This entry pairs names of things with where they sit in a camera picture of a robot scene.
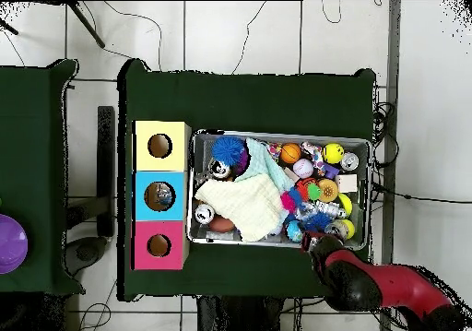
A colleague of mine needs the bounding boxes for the clear packet of blue sweets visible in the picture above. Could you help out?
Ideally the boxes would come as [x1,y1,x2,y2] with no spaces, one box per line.
[153,183,174,207]

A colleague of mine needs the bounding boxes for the wooden box with three holes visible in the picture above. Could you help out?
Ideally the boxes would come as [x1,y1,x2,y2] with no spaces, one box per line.
[131,120,192,271]

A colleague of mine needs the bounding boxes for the blue green globe ball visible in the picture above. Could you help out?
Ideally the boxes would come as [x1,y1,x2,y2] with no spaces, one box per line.
[285,219,305,243]

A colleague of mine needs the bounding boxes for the blue spiky rubber ball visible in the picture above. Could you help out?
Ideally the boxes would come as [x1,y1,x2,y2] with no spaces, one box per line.
[303,212,332,233]

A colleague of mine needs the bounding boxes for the toy hamburger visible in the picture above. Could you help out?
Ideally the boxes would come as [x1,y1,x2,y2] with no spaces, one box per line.
[316,178,339,204]

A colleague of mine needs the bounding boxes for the cream waffle cloth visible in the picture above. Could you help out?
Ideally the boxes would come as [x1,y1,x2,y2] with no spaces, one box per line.
[194,173,287,242]

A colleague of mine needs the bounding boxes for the plain wooden cube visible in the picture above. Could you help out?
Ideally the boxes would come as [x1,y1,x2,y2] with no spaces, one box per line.
[336,174,359,194]

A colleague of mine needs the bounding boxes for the small white baseball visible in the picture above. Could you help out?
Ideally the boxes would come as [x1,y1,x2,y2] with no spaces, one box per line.
[292,158,315,180]

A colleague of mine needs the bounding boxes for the small orange basketball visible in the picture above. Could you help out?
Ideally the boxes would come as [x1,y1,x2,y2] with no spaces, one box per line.
[279,143,302,165]

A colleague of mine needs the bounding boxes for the mint waffle cloth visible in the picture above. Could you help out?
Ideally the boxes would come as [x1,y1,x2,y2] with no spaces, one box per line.
[235,137,295,192]

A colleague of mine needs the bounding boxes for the yellow smiley ball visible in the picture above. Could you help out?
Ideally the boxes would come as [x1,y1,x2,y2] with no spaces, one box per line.
[323,142,345,165]

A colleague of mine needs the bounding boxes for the blue furry monster toy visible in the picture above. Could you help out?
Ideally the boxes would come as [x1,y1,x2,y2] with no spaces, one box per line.
[211,135,247,167]

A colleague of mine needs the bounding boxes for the grey stand foot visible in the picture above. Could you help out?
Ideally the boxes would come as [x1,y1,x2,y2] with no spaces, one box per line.
[61,235,109,277]

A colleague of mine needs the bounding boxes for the dark green side table cloth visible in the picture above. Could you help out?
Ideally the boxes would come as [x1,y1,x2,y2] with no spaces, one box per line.
[0,58,86,296]

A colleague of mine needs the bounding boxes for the purple bowl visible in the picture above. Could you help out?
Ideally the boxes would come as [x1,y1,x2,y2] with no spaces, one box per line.
[0,213,30,275]

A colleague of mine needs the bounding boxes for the black tripod leg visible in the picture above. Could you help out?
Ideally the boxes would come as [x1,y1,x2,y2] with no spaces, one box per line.
[65,1,107,49]
[0,18,19,36]

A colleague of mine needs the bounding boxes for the black floor cable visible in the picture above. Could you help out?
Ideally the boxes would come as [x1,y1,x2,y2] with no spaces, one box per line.
[372,181,472,204]

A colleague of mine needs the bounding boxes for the shallow wire mesh bin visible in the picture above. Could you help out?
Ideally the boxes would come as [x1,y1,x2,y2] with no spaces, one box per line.
[187,128,372,252]

